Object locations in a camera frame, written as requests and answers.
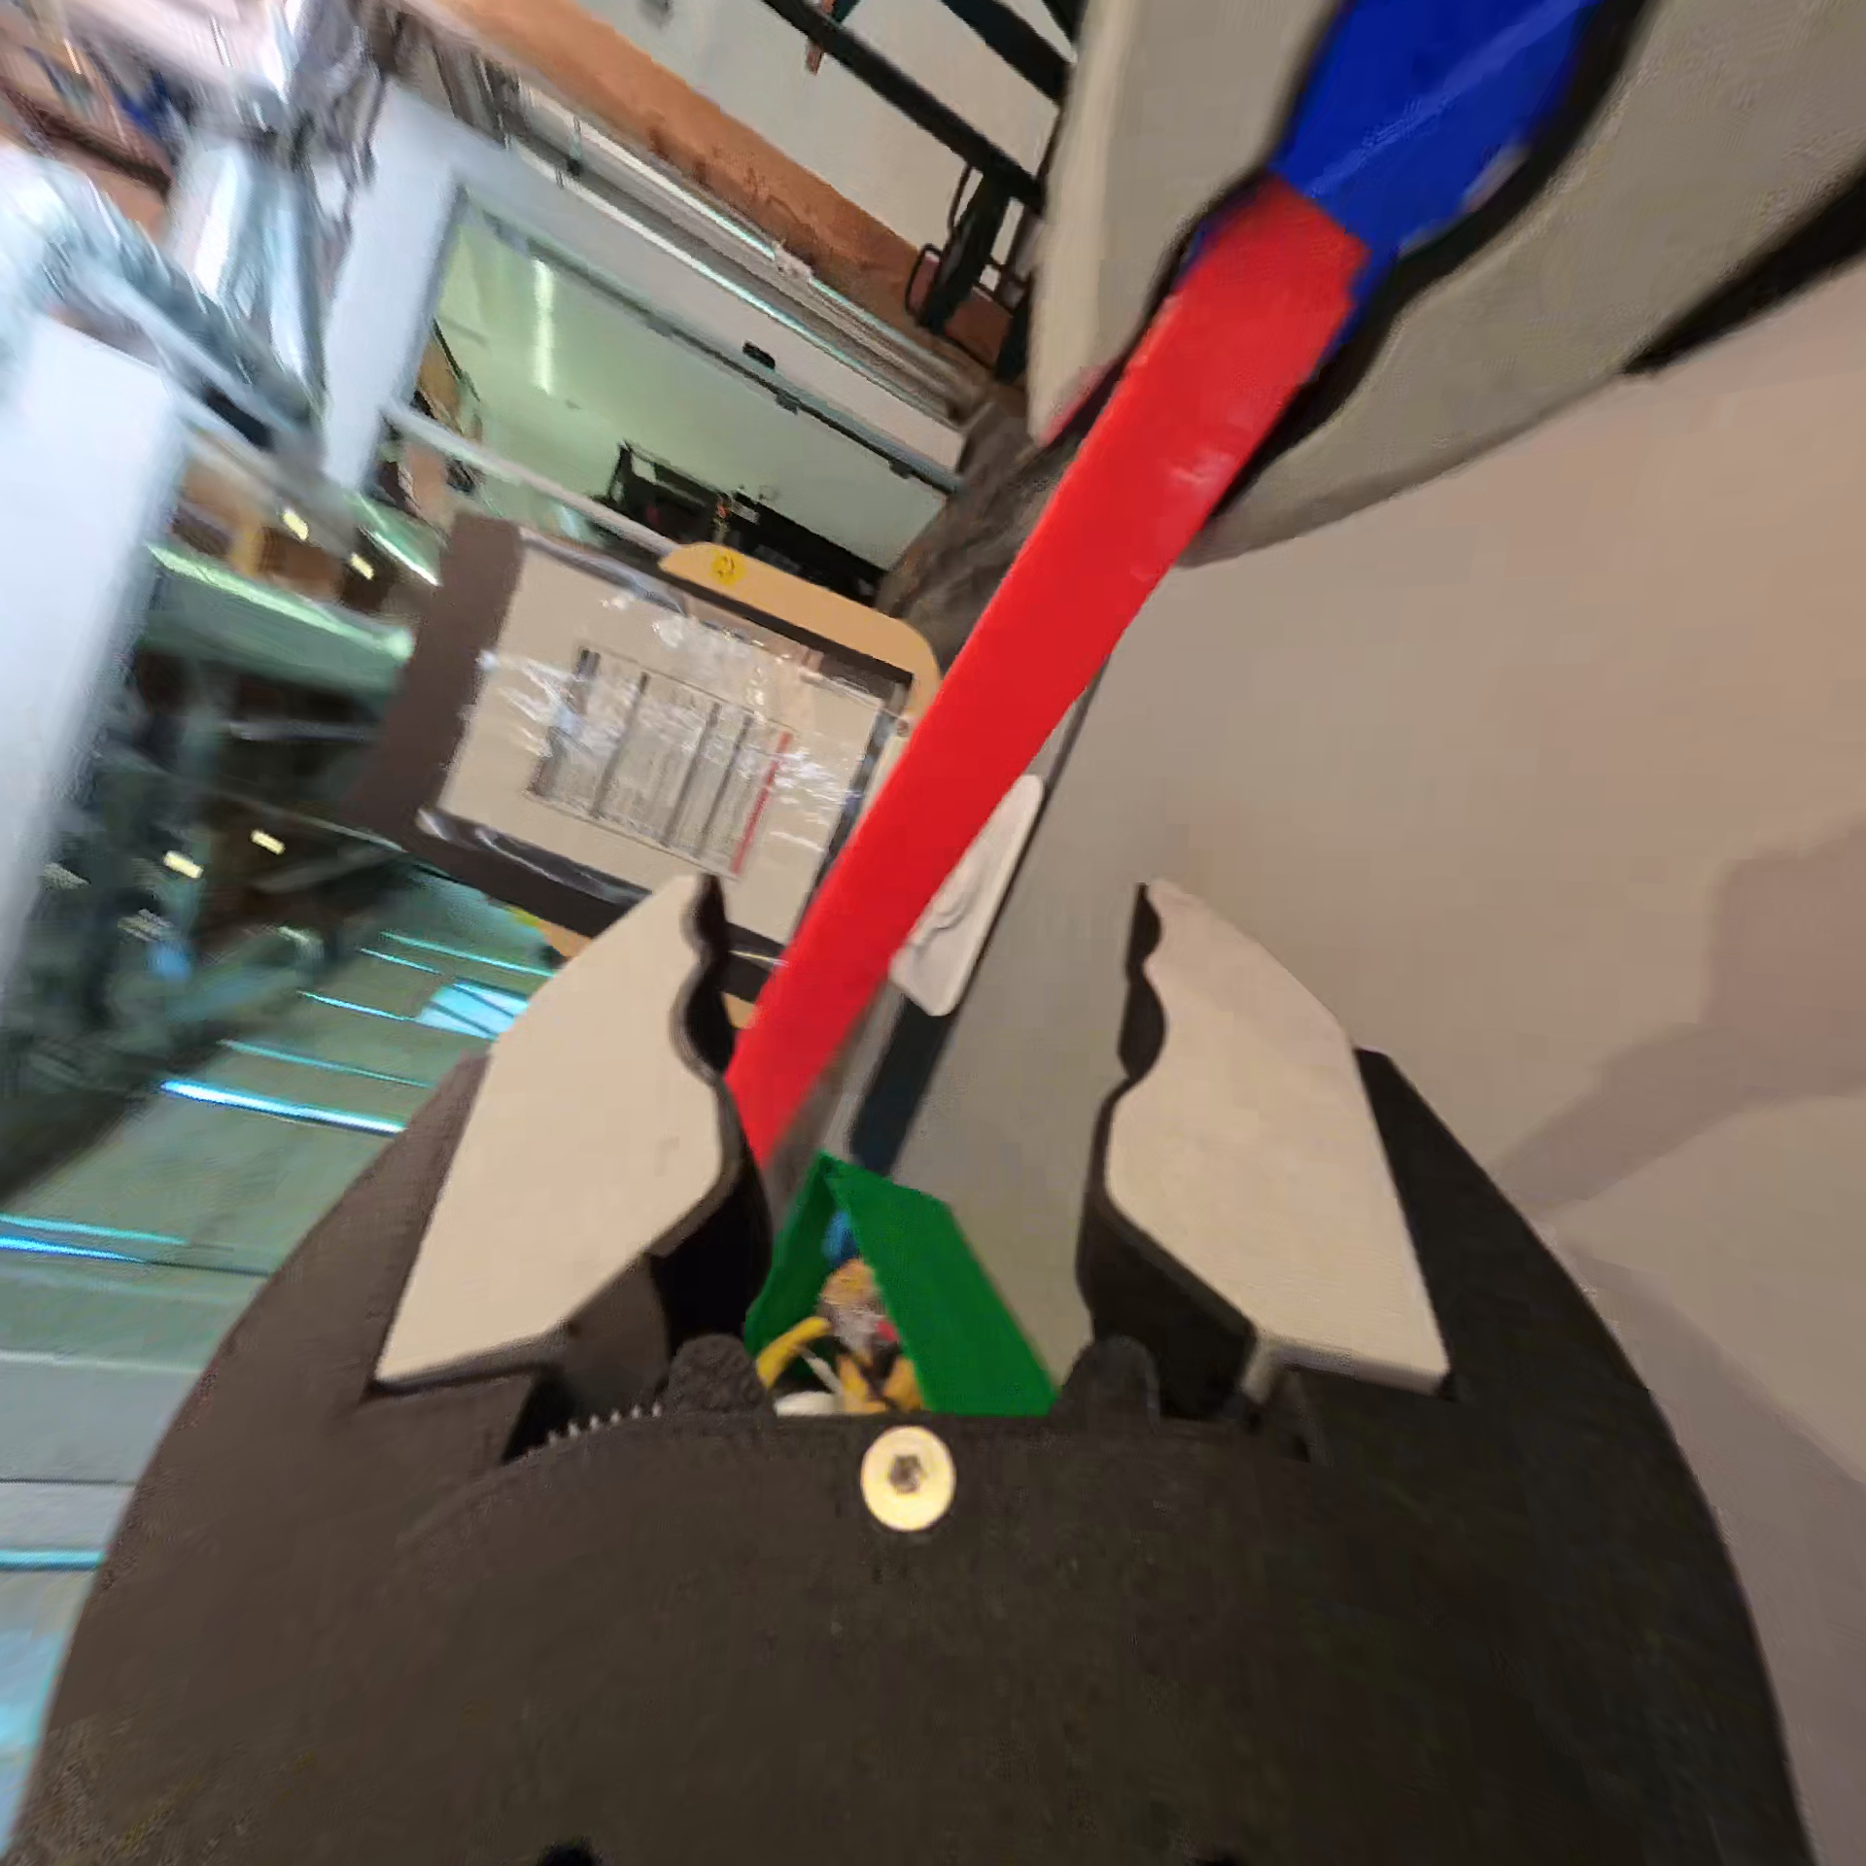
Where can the laminated instruction sheet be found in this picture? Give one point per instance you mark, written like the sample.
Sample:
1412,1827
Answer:
656,730

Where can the green plastic bin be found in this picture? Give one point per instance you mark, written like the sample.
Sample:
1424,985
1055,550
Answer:
947,1282

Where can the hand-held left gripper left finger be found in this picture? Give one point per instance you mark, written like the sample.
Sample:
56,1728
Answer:
570,1137

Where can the red plastic bar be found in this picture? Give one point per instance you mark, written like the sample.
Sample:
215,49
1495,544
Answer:
1049,655

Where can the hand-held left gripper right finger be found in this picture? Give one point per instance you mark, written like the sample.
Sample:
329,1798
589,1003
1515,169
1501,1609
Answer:
1270,1151

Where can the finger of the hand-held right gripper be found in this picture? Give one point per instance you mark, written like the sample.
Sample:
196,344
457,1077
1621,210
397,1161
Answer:
1151,144
1675,144

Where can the black metal cart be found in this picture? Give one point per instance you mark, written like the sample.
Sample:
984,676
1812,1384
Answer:
969,246

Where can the grey desk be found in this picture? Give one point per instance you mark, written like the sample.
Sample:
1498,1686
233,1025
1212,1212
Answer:
1457,802

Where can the white document stand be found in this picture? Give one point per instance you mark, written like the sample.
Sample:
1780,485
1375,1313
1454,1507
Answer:
969,904

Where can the instruction sheet display stand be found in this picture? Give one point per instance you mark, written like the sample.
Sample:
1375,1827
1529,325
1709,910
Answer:
438,583

